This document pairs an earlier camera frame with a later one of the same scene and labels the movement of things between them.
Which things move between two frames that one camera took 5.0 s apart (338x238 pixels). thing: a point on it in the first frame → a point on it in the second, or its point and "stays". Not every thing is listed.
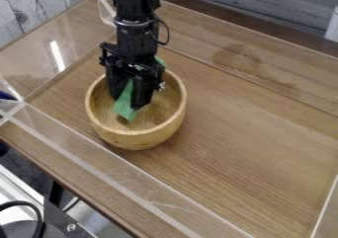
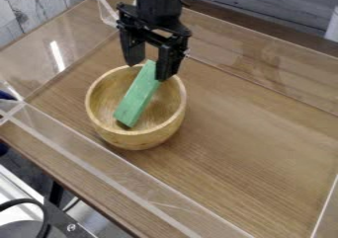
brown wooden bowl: (155, 121) stays
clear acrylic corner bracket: (107, 11) stays
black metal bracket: (59, 224) stays
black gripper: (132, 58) → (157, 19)
